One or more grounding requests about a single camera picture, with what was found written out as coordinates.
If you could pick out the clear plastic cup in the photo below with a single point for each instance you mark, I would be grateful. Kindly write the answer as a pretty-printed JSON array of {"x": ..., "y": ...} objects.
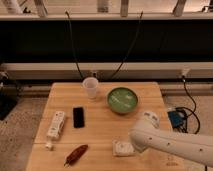
[{"x": 90, "y": 84}]

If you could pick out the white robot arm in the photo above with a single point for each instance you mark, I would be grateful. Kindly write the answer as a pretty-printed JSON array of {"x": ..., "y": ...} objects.
[{"x": 145, "y": 133}]

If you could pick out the black smartphone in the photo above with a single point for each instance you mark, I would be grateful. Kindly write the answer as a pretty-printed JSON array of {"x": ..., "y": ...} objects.
[{"x": 78, "y": 117}]

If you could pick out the green ceramic bowl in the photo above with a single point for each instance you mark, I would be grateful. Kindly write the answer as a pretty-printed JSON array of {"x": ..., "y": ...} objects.
[{"x": 122, "y": 100}]

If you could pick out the white game remote controller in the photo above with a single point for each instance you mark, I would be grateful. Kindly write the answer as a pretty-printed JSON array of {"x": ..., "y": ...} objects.
[{"x": 56, "y": 125}]

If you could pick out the black equipment at left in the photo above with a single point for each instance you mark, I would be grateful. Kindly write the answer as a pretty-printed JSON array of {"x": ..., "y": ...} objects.
[{"x": 7, "y": 103}]

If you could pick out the blue box on floor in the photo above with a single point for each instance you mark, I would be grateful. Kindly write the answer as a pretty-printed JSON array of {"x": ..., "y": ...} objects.
[{"x": 175, "y": 119}]

